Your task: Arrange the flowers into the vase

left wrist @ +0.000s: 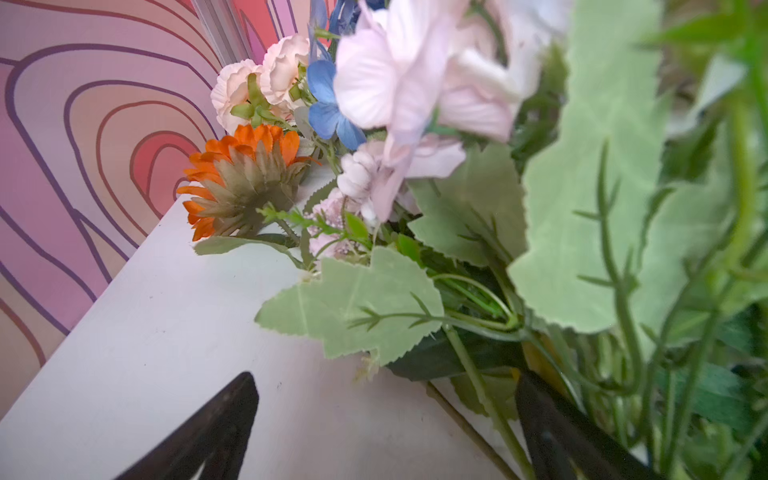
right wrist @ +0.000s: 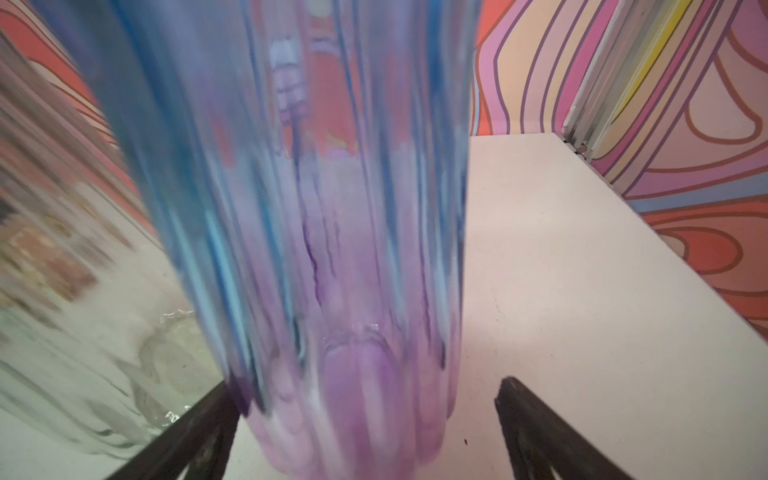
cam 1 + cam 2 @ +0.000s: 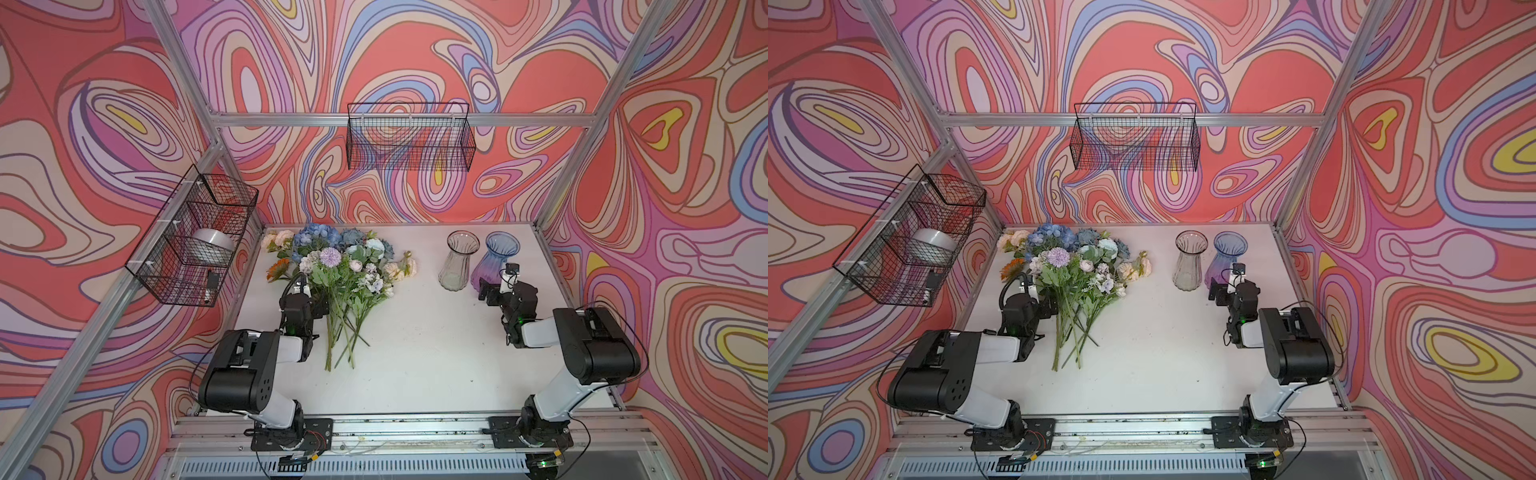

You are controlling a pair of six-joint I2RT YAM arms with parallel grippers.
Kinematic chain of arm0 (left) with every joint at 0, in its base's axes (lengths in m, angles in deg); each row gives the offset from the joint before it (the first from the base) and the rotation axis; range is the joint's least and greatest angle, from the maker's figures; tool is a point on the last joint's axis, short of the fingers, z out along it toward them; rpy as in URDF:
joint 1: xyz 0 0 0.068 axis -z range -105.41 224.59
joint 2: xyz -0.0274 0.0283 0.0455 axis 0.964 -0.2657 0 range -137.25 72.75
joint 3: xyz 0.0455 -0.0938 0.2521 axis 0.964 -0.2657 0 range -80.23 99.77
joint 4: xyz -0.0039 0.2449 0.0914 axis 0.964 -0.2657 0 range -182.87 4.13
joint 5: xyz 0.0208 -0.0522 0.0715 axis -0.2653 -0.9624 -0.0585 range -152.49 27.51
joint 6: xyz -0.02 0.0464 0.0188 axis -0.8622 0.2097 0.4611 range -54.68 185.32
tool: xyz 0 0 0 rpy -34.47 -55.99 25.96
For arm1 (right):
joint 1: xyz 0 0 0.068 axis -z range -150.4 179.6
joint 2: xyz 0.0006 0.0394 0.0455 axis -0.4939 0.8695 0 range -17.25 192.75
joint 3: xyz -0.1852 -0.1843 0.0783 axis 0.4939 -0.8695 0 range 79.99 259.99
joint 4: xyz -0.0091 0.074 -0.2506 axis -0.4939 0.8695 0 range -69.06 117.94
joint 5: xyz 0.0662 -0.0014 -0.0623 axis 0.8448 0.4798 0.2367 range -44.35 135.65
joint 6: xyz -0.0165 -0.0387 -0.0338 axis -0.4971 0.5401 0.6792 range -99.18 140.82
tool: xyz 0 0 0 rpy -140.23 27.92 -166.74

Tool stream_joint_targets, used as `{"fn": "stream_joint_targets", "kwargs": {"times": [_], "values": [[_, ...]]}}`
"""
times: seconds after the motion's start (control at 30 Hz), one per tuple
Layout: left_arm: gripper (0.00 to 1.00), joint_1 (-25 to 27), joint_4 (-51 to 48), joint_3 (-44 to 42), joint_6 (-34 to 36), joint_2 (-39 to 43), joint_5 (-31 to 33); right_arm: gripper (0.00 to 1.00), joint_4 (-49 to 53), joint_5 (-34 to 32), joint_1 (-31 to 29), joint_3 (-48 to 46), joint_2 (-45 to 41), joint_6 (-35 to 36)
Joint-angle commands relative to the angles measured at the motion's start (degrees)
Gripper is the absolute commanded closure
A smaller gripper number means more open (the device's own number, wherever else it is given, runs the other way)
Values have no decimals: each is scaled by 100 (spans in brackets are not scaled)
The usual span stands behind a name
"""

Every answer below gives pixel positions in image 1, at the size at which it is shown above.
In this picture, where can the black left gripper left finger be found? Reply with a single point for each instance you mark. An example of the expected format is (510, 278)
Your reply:
(211, 444)

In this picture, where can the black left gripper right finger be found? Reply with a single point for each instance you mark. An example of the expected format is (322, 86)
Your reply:
(563, 442)

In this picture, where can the pale pink hydrangea bunch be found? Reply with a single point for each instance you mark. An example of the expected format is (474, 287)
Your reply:
(591, 178)

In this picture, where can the blue hydrangea stem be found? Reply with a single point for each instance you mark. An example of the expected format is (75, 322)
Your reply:
(347, 74)

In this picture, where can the lilac white flower bunch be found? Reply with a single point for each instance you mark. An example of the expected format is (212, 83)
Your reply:
(333, 225)

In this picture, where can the orange artificial daisy flower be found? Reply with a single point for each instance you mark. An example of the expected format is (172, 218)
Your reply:
(235, 177)

